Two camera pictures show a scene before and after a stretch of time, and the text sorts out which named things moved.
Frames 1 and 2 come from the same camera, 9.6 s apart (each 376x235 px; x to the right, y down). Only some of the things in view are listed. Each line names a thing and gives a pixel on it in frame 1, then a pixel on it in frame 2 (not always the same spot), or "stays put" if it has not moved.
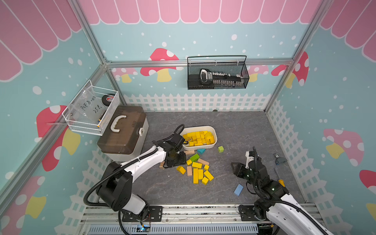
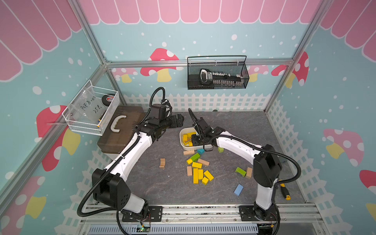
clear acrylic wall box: (89, 111) stays put
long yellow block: (195, 176) stays put
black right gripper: (240, 168) to (193, 139)
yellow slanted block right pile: (209, 175) stays put
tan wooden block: (189, 170) stays put
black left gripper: (182, 160) to (179, 121)
